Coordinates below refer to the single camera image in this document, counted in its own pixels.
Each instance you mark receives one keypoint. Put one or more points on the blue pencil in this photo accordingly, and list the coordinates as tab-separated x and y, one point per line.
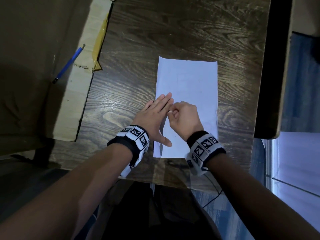
68	64

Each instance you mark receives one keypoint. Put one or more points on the person's right forearm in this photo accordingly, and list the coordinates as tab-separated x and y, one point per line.
262	199

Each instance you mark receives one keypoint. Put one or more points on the person's right hand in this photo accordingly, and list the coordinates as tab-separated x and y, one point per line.
185	119

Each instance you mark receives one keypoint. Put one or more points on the brown cardboard box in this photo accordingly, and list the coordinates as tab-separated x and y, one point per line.
30	59

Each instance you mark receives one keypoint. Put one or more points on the white panel with metal edge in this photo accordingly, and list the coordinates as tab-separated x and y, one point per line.
297	167

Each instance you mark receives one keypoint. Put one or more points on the person's dark trousers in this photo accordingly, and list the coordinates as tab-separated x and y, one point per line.
155	214

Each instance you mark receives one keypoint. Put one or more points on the black white marker wristband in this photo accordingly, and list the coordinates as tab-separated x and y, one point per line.
136	138
203	148

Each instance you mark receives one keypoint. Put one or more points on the person's left hand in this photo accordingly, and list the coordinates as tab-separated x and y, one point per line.
152	117

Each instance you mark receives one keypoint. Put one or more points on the person's left forearm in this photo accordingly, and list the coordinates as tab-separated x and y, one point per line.
62	192

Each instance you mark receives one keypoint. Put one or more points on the white paper sheet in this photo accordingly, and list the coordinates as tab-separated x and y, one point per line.
190	79

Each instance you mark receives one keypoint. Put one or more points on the tan wooden cabinet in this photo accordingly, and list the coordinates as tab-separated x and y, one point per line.
306	14

